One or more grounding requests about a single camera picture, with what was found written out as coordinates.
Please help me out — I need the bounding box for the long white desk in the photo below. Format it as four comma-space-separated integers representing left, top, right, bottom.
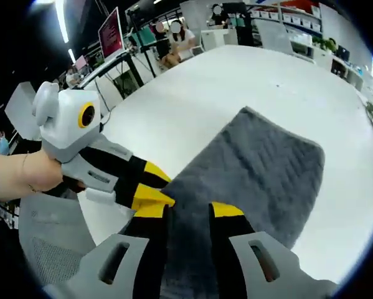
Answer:
293, 39, 367, 92

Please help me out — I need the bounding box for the white standing desk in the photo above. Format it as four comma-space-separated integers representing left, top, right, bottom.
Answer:
76, 52, 144, 95

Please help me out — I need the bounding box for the shelf of white bins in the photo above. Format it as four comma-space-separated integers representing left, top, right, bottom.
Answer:
250, 0, 324, 32

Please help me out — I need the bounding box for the red screen monitor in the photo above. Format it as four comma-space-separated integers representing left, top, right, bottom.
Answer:
98, 6, 126, 60

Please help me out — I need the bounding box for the curved ceiling light strip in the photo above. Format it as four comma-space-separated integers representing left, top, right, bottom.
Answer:
54, 0, 71, 44

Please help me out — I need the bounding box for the grey towel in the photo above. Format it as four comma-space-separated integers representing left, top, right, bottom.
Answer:
159, 105, 326, 299

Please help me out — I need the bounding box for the small green plant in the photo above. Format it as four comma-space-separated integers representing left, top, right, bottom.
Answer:
311, 36, 339, 53

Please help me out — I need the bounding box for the grey mesh office chair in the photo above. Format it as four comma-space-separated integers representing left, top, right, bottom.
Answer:
17, 192, 138, 283

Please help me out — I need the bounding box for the white cabinet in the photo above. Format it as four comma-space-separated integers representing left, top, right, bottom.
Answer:
201, 28, 239, 51

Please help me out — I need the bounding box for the person's left hand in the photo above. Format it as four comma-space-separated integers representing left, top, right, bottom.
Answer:
28, 150, 66, 193

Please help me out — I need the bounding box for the black tripod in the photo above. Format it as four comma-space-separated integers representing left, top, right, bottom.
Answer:
125, 7, 158, 79

